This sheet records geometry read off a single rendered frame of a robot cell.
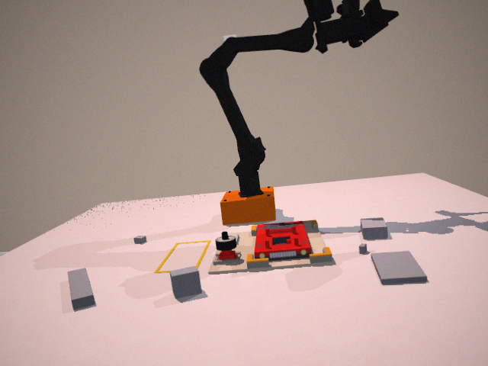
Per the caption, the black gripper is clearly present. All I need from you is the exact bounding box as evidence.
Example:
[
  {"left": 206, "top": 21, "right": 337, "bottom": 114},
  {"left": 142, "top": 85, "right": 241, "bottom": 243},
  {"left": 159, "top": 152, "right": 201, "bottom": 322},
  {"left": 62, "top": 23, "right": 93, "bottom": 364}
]
[{"left": 337, "top": 0, "right": 399, "bottom": 48}]

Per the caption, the black wheel with grey hub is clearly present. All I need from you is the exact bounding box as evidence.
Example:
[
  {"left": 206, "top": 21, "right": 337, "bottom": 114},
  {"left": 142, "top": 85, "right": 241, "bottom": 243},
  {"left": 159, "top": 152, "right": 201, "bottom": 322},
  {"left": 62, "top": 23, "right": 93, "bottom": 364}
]
[{"left": 215, "top": 236, "right": 236, "bottom": 251}]

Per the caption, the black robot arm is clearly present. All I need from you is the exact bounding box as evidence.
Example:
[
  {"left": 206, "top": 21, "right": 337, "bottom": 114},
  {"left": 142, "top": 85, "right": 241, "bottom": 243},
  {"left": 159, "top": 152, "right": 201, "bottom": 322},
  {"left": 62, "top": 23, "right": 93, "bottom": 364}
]
[{"left": 200, "top": 0, "right": 364, "bottom": 197}]

